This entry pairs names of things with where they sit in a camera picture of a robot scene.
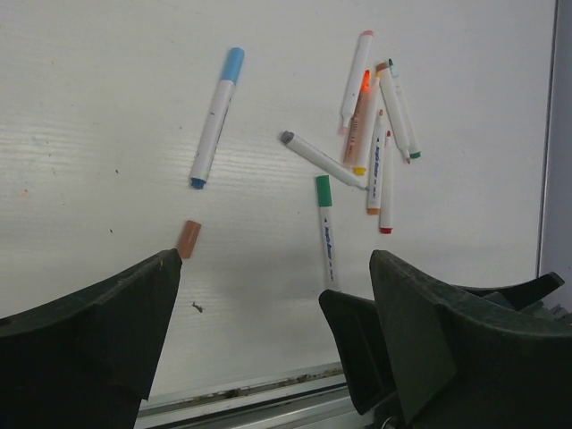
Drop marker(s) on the dark green marker pen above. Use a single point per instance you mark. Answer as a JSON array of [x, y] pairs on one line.
[[414, 147]]

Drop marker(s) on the brown pen cap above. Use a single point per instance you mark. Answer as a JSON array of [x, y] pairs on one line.
[[188, 239]]

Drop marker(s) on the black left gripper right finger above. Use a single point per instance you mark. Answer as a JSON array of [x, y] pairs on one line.
[[461, 361]]

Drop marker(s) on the yellow cap marker pen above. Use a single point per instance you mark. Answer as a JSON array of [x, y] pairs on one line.
[[370, 119]]

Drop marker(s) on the aluminium front rail frame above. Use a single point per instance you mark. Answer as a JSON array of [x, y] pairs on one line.
[[312, 397]]

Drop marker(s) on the green cap marker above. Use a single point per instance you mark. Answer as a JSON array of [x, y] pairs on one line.
[[324, 202]]

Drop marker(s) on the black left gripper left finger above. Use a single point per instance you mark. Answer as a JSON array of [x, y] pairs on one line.
[[88, 359]]

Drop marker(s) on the pink cap marker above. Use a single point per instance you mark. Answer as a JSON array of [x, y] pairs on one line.
[[356, 73]]

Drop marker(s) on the light blue cap marker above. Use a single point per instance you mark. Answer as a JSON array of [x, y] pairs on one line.
[[215, 118]]

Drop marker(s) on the aluminium right side rail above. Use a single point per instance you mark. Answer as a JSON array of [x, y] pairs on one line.
[[554, 251]]

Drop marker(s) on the red cap marker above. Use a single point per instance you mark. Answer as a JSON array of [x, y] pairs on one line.
[[386, 222]]

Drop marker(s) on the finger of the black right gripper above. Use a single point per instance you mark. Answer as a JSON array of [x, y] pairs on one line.
[[361, 346], [521, 295]]

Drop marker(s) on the grey cap marker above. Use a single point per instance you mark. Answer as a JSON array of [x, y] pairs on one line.
[[321, 160]]

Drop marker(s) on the brown cap marker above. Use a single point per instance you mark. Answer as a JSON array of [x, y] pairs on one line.
[[393, 109]]

